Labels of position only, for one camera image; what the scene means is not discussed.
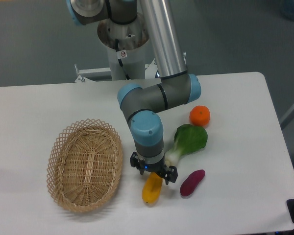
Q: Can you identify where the white metal base frame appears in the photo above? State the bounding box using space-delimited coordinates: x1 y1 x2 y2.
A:
74 52 187 83

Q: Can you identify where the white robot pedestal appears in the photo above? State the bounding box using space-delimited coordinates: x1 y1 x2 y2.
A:
97 13 149 81

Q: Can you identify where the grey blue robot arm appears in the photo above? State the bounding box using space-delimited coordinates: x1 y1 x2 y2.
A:
67 0 201 183

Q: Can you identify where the green bok choy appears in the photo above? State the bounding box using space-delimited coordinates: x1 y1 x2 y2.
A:
165 124 208 166

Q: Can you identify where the yellow mango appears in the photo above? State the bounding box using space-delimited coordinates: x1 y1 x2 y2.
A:
142 172 163 204

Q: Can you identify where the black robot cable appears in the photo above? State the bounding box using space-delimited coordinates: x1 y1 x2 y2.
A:
115 38 132 80

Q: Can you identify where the orange tangerine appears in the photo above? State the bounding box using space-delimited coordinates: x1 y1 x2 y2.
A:
189 106 210 126

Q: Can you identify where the woven wicker basket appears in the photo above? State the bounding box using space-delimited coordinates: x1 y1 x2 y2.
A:
47 119 123 212

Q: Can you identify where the purple sweet potato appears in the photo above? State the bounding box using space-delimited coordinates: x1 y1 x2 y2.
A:
180 169 206 197

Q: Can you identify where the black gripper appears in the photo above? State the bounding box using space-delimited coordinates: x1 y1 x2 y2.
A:
130 152 178 185

